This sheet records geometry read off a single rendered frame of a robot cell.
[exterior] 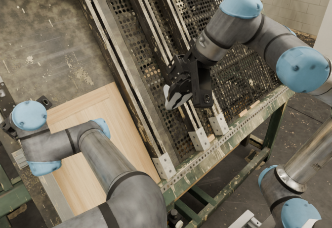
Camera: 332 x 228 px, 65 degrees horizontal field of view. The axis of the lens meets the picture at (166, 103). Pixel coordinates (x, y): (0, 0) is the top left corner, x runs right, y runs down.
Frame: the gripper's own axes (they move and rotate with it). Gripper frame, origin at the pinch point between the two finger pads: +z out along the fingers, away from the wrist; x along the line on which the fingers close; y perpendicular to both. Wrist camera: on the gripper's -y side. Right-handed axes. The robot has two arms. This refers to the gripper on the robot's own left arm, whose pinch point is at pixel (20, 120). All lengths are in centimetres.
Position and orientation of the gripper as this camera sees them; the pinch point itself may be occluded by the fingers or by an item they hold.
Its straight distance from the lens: 107.2
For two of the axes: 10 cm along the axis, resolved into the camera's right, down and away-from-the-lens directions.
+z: -5.7, 1.4, 8.1
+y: -5.3, 6.9, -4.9
